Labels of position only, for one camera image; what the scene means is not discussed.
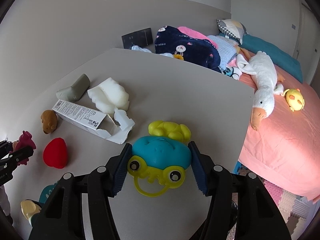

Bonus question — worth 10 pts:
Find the pink doll figure toy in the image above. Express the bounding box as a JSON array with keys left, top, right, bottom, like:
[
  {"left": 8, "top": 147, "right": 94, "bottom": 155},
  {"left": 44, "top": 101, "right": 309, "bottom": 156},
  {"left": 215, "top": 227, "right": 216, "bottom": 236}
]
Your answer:
[{"left": 9, "top": 131, "right": 36, "bottom": 154}]

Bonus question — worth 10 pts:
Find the brown bear plush toy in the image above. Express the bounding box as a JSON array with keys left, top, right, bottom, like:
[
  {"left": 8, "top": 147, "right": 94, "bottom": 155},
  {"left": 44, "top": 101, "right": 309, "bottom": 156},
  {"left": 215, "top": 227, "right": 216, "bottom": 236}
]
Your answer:
[{"left": 41, "top": 110, "right": 57, "bottom": 134}]

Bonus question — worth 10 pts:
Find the blue green frog toy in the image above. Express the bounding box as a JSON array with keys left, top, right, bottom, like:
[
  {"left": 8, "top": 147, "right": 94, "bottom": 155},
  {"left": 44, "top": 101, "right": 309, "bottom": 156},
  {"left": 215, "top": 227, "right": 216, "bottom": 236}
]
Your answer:
[{"left": 127, "top": 120, "right": 191, "bottom": 198}]

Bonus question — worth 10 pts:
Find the teal yellow dino mat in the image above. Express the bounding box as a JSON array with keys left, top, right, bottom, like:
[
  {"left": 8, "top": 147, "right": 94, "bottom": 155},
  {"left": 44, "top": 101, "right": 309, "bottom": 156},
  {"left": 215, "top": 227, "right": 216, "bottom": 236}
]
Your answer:
[{"left": 39, "top": 183, "right": 57, "bottom": 204}]

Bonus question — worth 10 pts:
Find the colourful foam floor mat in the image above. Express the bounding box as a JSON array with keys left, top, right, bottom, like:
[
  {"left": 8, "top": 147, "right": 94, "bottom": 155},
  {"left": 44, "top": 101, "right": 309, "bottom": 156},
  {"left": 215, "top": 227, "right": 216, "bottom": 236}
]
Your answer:
[{"left": 224, "top": 160, "right": 318, "bottom": 240}]

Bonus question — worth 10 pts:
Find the red heart plush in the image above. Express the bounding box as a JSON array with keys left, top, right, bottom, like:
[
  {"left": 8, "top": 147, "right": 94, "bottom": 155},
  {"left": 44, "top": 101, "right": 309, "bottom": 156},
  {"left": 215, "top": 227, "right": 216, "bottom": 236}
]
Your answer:
[{"left": 43, "top": 138, "right": 68, "bottom": 169}]

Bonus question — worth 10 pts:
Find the pink sheet bed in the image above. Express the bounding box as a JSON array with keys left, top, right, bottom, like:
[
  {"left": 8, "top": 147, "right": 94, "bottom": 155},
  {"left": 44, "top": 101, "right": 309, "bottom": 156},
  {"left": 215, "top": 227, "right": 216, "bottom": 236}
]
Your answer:
[{"left": 239, "top": 67, "right": 319, "bottom": 202}]

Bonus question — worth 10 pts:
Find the grey green wedge sponge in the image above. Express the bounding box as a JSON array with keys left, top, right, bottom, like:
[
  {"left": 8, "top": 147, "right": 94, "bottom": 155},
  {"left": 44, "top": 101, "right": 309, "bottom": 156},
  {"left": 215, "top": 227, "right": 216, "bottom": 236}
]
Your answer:
[{"left": 56, "top": 74, "right": 91, "bottom": 102}]

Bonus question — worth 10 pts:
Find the white paper carton box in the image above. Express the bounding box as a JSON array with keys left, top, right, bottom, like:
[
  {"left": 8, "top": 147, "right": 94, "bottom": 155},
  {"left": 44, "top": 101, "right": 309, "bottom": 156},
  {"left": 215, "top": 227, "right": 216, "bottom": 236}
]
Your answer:
[{"left": 52, "top": 100, "right": 135, "bottom": 145}]

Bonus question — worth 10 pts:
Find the yellow chick plush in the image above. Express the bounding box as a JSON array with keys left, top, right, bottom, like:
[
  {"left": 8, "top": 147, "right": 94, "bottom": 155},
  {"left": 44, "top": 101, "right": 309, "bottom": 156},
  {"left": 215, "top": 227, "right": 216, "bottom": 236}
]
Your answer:
[{"left": 282, "top": 89, "right": 305, "bottom": 112}]

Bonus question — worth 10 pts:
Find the white goose plush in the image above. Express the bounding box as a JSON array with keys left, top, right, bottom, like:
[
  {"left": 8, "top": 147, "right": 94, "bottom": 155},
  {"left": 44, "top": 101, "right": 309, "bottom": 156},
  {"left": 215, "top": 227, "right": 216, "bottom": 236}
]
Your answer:
[{"left": 236, "top": 49, "right": 284, "bottom": 131}]

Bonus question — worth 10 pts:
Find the teal long pillow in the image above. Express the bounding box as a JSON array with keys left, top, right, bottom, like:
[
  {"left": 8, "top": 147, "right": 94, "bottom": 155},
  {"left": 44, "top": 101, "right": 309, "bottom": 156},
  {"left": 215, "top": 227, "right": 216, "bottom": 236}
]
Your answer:
[{"left": 218, "top": 32, "right": 304, "bottom": 84}]

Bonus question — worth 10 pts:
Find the light blue knit blanket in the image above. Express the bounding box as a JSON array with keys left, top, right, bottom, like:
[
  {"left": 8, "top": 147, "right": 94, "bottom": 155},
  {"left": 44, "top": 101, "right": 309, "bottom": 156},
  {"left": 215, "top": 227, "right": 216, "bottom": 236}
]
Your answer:
[{"left": 207, "top": 35, "right": 239, "bottom": 72}]

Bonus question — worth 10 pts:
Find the navy cartoon blanket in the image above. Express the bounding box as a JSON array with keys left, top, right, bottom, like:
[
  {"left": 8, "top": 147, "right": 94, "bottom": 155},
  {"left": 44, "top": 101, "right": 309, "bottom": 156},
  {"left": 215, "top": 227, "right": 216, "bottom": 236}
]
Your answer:
[{"left": 154, "top": 25, "right": 221, "bottom": 73}]

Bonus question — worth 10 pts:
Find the patchwork checkered pillow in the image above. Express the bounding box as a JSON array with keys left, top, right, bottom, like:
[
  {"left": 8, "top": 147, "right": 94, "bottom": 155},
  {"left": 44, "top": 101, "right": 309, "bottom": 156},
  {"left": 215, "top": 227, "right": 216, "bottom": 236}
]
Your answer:
[{"left": 217, "top": 19, "right": 247, "bottom": 44}]

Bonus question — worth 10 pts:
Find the pink blanket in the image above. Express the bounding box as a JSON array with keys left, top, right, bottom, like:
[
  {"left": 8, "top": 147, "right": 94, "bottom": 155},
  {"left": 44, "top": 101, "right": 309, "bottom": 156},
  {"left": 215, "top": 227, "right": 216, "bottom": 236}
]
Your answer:
[{"left": 178, "top": 27, "right": 218, "bottom": 49}]

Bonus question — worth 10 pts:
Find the black wall switch panel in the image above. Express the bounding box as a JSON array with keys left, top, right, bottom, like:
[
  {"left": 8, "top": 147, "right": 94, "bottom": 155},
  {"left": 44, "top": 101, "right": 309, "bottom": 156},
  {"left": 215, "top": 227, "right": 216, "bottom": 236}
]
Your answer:
[{"left": 121, "top": 28, "right": 153, "bottom": 49}]

